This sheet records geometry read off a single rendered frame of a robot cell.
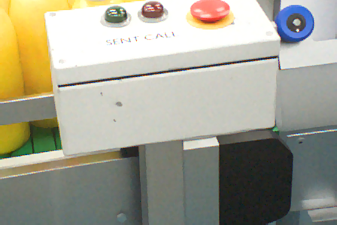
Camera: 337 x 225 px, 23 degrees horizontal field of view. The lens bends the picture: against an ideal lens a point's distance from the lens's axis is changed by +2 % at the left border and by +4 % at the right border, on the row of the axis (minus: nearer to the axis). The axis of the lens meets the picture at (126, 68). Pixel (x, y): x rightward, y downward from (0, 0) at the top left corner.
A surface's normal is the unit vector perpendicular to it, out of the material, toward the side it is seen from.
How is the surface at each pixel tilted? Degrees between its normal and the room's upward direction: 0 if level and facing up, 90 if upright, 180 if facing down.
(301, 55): 52
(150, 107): 90
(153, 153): 90
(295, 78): 70
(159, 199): 90
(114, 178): 90
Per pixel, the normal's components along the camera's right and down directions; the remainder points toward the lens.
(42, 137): -0.05, -0.83
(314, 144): 0.18, 0.79
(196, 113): 0.17, 0.54
